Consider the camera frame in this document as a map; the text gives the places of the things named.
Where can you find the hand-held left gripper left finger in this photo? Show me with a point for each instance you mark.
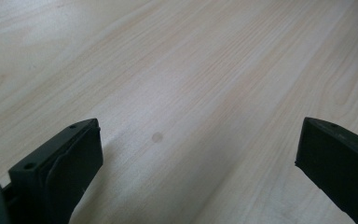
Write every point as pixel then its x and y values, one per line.
pixel 59 174

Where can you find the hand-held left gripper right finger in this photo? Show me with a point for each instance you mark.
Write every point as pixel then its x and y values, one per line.
pixel 338 158

